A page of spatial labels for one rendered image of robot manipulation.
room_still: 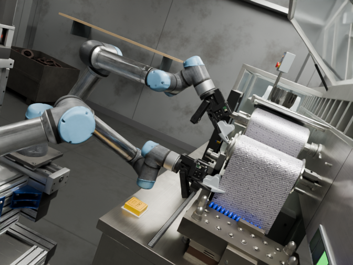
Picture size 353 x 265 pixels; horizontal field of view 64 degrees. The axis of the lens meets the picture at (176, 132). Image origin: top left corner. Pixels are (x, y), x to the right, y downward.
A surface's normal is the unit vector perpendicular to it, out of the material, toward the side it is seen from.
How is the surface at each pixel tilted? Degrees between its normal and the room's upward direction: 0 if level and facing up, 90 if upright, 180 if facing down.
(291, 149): 92
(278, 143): 92
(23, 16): 90
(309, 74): 90
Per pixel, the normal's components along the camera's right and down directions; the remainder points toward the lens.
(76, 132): 0.58, 0.36
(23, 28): -0.22, 0.19
